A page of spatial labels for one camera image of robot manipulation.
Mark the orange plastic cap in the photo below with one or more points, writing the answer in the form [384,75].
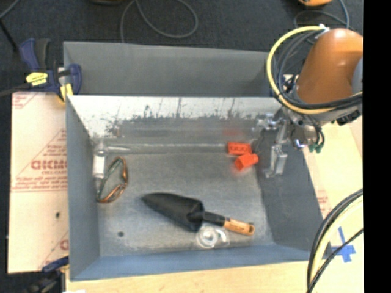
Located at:
[246,161]

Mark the grey metal bin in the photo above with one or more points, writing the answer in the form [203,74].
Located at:
[183,175]

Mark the cardboard board with red print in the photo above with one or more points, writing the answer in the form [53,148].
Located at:
[36,163]

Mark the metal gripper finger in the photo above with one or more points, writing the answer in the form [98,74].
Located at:
[265,122]
[276,162]

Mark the black cylinder on white bracket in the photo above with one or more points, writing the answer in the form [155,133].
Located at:
[348,118]

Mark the clear round glass piece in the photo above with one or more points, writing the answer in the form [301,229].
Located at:
[209,237]

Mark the orange flat printed block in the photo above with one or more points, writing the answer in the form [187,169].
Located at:
[239,148]

